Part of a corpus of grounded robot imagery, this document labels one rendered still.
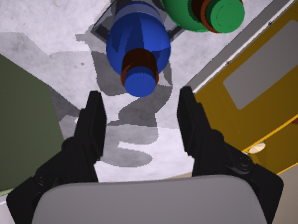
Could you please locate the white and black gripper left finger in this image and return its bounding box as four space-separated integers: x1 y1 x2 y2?
6 90 107 224

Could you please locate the green bottle with pale green label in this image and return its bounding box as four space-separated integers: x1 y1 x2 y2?
160 0 245 34

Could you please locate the blue bottle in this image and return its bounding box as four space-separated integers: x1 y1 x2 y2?
106 1 171 97

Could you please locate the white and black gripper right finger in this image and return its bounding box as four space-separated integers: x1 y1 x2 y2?
177 86 284 224

